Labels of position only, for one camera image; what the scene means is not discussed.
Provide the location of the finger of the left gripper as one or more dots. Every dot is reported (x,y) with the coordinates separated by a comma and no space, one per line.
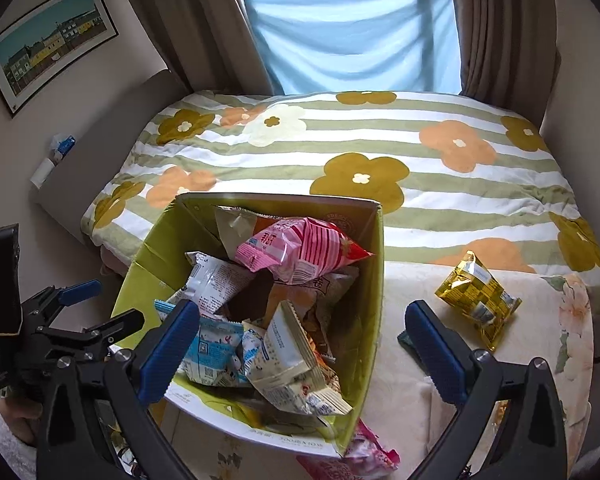
(75,294)

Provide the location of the brown curtain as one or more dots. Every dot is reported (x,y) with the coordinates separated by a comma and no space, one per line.
(508,53)
(208,44)

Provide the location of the grey headboard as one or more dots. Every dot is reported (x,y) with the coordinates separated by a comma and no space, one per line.
(100,152)

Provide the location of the orange white snack bag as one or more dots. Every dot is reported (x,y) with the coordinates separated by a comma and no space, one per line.
(236,225)

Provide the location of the blue white snack bag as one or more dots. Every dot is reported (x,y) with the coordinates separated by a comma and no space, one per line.
(213,359)

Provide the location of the cream white snack bag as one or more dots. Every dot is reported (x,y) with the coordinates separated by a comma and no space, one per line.
(290,374)

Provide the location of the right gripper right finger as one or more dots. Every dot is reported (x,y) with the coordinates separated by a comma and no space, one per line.
(530,442)

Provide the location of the floral striped quilt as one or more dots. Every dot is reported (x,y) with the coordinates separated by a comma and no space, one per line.
(451,174)

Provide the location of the framed house picture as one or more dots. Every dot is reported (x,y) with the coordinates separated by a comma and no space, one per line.
(45,41)

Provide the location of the light blue window cloth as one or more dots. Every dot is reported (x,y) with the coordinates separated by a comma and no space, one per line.
(310,46)

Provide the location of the brown left curtain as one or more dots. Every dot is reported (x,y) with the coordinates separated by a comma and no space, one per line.
(208,44)

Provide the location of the person's left hand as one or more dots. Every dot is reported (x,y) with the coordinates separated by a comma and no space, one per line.
(21,416)

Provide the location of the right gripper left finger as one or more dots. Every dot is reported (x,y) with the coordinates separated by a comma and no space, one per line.
(130,381)

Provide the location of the blue white bottle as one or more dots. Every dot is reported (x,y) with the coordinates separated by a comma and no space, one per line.
(60,145)

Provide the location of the gold snack bag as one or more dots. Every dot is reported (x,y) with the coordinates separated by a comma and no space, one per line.
(471,290)

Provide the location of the floral table cloth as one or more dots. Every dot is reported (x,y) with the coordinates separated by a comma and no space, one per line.
(425,396)

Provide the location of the pink white snack bag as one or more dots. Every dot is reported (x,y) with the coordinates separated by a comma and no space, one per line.
(365,458)

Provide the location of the brown right curtain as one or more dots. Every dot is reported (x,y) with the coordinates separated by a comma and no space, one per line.
(508,53)

